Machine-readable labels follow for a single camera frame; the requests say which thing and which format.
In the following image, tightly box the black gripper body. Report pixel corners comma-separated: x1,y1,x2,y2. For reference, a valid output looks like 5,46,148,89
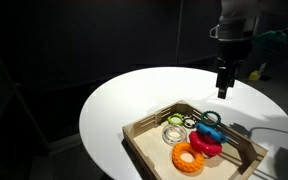
216,38,254,70

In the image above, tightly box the dark green toothed ring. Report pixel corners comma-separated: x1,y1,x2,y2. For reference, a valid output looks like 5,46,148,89
200,110,222,127

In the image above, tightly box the yellow block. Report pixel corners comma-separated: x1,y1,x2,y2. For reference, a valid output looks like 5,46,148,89
248,69,262,82

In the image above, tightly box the wooden slatted tray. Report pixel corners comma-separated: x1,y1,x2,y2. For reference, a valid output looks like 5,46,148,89
121,99,269,180

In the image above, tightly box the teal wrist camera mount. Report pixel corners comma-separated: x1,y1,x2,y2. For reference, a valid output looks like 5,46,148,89
251,29,288,48

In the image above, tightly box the blue knobby ring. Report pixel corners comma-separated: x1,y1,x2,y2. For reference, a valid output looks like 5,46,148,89
195,122,228,144

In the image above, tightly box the black and white ring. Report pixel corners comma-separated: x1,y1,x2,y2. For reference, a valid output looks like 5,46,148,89
182,116,198,130

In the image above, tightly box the light green gear ring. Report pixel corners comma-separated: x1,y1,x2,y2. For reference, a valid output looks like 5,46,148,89
166,113,185,127

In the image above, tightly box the red ribbed ring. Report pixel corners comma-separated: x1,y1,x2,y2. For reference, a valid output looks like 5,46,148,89
188,130,224,158

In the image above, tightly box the clear plastic ring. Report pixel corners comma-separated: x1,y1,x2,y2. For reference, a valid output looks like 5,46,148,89
161,123,188,147

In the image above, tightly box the orange bumpy ring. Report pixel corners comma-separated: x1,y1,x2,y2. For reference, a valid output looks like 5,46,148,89
171,141,205,174

